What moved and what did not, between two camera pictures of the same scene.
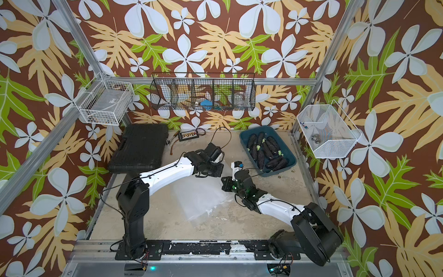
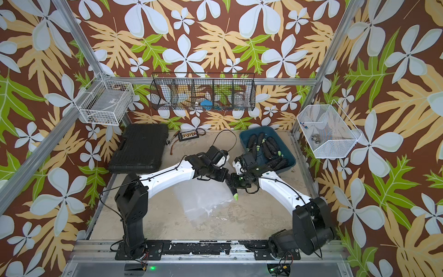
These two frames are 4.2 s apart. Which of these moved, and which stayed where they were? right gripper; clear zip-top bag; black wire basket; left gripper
Moved: right gripper
Stayed: left gripper; black wire basket; clear zip-top bag
